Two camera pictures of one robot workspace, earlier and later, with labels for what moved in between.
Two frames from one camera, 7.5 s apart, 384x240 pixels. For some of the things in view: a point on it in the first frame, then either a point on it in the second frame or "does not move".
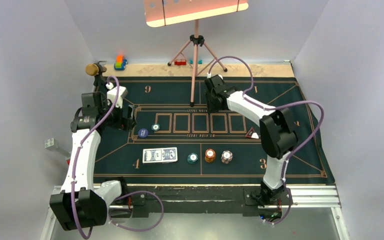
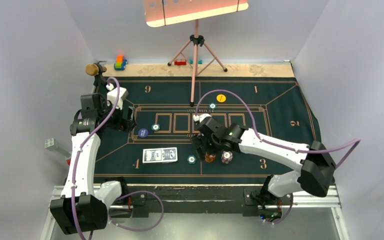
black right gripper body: [211, 104] -> [211, 145]
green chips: [155, 127] does not move
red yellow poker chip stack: [210, 156] does not move
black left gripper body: [115, 119] does not move
